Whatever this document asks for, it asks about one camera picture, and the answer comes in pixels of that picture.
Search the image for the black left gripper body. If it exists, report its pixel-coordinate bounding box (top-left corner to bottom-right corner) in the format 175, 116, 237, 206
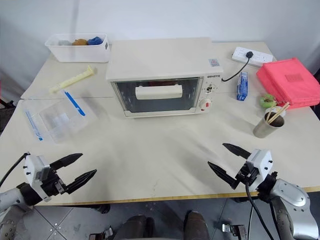
40, 169, 69, 199

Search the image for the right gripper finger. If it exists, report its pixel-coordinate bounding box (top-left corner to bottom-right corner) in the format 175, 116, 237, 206
222, 142, 252, 160
207, 161, 240, 190

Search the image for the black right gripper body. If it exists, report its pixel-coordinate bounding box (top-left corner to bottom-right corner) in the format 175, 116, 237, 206
235, 160, 260, 187

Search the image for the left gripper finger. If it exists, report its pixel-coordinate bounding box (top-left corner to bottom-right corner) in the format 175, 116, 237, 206
49, 152, 84, 172
65, 168, 98, 195

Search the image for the white oven timer knob red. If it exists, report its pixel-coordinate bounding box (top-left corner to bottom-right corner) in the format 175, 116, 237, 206
199, 97, 214, 112

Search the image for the white toaster oven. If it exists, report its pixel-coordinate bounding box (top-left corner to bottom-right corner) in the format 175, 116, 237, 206
106, 37, 224, 119

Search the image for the stainless steel cup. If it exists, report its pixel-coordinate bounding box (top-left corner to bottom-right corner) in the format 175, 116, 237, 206
252, 111, 286, 139

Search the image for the black table foot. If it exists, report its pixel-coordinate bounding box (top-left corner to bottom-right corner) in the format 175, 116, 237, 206
94, 204, 111, 214

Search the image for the clear plastic box blue latch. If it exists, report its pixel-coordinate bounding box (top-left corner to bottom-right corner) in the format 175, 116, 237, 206
21, 88, 90, 145

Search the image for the green toy donut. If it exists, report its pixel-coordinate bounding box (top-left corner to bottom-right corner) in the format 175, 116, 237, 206
258, 93, 277, 109

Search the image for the black metal caster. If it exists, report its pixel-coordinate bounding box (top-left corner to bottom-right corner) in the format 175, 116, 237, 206
221, 223, 248, 239
88, 225, 115, 240

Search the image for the wooden chopstick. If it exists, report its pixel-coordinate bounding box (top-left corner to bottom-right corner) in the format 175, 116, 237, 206
266, 101, 290, 124
268, 104, 291, 124

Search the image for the dark rounded shape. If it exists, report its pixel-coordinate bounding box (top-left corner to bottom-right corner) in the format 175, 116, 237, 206
183, 210, 210, 240
116, 215, 156, 240

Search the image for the blue and white small carton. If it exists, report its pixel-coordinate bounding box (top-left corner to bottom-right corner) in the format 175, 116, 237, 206
235, 71, 250, 102

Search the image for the black object beside table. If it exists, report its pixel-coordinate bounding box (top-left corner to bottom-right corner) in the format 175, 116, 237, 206
0, 99, 15, 132

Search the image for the cream plastic syringe-shaped tool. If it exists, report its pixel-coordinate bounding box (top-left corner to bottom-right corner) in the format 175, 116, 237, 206
48, 65, 98, 95

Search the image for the pink folded fabric bag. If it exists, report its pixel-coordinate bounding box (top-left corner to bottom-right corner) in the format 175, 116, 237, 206
255, 57, 320, 110

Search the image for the white power strip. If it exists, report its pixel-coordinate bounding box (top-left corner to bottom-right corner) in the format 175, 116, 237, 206
231, 46, 274, 68

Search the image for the white plastic storage bin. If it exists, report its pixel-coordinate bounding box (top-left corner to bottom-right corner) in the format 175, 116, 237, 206
44, 33, 112, 64

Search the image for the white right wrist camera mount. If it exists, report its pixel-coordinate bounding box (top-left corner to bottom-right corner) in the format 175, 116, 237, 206
245, 148, 274, 192

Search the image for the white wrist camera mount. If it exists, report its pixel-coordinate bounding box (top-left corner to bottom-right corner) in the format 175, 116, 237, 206
23, 154, 53, 203
245, 148, 274, 192

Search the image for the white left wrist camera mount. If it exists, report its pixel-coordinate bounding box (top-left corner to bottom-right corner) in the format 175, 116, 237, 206
23, 154, 53, 203

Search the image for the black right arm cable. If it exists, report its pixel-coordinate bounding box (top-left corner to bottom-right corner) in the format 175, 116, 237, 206
245, 182, 280, 240

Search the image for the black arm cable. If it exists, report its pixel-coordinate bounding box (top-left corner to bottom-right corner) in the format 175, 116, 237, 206
245, 182, 280, 240
0, 152, 30, 189

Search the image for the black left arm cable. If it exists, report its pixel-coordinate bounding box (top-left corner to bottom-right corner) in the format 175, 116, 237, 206
0, 152, 30, 189

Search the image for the black power cable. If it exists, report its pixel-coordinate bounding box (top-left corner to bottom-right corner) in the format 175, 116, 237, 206
220, 56, 251, 83

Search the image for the glass oven door white handle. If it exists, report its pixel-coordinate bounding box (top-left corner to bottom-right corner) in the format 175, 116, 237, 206
111, 76, 204, 118

